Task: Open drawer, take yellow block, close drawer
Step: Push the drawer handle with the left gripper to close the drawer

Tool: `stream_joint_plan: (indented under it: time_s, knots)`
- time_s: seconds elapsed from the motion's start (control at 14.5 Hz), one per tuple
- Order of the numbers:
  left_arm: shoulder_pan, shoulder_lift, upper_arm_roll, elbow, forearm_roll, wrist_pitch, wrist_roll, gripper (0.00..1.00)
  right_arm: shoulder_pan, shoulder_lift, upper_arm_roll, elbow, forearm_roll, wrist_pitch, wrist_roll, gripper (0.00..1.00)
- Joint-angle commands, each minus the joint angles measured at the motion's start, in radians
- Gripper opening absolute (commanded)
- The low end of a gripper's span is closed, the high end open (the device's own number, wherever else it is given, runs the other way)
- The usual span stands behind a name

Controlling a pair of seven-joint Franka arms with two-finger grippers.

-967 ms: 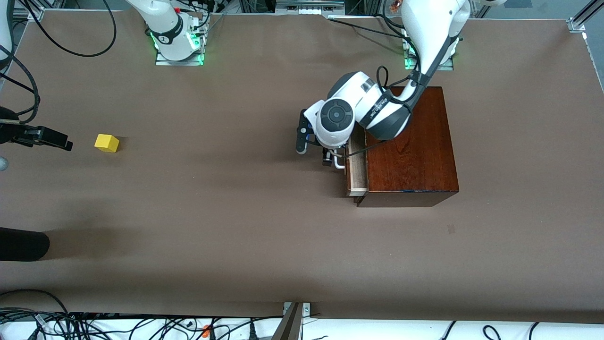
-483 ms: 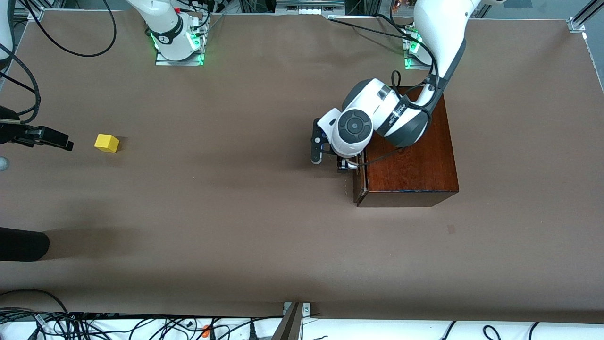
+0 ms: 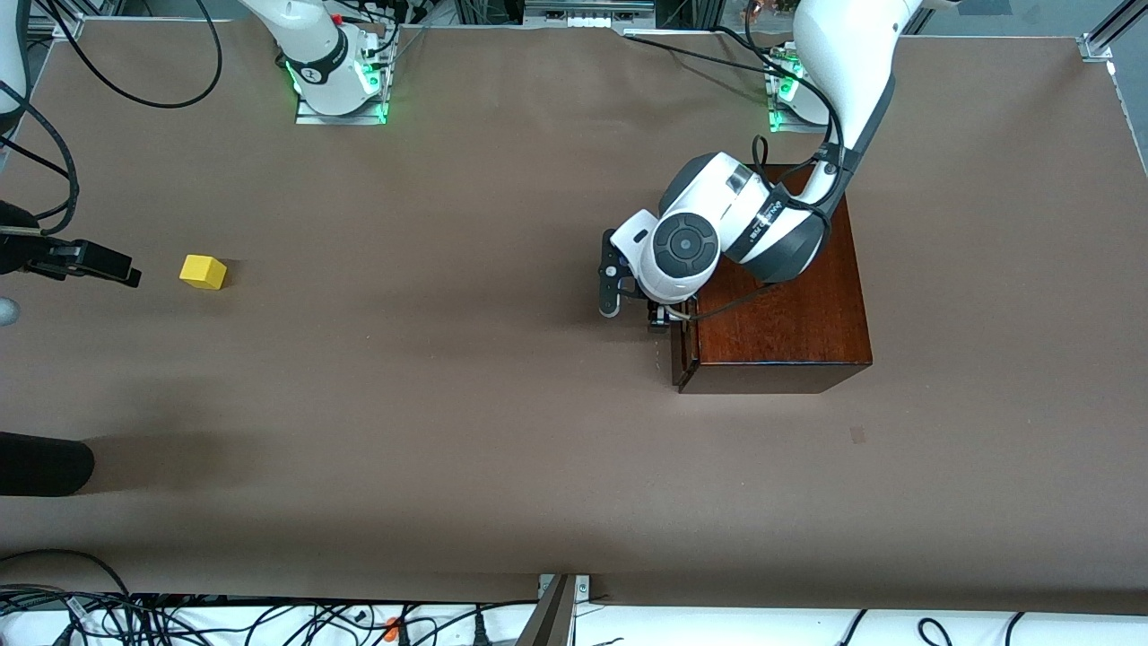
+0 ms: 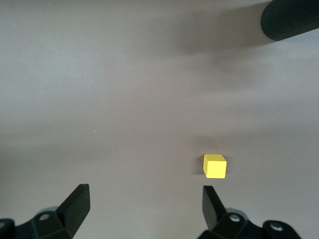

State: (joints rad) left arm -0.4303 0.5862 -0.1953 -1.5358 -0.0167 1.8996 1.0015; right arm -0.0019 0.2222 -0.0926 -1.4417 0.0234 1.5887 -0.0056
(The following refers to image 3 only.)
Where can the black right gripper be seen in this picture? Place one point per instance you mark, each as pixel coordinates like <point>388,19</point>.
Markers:
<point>20,251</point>

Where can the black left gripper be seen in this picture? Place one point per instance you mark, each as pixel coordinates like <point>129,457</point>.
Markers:
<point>659,316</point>

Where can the yellow block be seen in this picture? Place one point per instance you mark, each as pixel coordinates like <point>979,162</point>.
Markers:
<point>202,272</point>

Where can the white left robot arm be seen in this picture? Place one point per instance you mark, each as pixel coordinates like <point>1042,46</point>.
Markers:
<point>843,54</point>

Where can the dark brown wooden cabinet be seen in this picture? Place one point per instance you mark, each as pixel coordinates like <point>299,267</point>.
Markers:
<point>789,332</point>

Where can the black rounded cylinder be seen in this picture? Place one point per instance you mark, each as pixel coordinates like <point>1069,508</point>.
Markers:
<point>45,465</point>

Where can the white power strip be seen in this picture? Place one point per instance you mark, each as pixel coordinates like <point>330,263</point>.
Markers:
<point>583,21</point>

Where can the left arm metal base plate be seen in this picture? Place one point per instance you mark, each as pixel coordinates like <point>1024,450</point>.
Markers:
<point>780,121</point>

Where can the aluminium frame corner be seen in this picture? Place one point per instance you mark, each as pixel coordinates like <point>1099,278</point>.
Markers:
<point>70,27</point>
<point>1096,49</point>

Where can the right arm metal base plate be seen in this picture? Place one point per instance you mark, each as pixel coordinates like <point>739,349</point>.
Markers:
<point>309,117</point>

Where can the small aluminium bracket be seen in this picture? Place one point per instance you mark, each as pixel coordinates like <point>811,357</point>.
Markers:
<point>583,588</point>

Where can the dark metal post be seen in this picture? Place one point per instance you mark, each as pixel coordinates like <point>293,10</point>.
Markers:
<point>549,619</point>

